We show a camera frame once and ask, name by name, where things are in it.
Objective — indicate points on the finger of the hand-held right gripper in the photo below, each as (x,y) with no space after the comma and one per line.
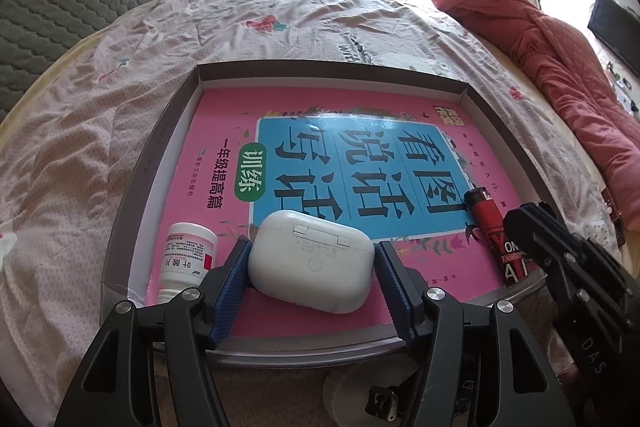
(520,222)

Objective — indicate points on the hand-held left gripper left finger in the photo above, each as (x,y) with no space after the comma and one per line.
(232,292)

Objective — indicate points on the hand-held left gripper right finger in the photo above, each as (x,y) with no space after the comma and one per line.
(397,297)

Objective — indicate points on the red and black lighter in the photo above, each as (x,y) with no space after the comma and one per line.
(482,212)

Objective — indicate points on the white medicine bottle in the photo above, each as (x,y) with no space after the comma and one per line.
(187,257)

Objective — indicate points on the white earbuds case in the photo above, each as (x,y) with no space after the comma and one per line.
(312,259)

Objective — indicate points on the grey shallow cardboard box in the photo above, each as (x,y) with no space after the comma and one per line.
(145,167)

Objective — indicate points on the pink and blue book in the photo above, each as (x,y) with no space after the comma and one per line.
(225,127)

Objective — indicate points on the red quilted blanket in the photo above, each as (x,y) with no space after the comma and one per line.
(550,57)

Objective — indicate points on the white television cabinet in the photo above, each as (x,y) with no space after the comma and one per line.
(625,87)

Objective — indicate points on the black television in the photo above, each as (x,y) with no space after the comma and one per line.
(617,32)

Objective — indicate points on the pink floral bed sheet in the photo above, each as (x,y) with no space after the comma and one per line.
(100,82)

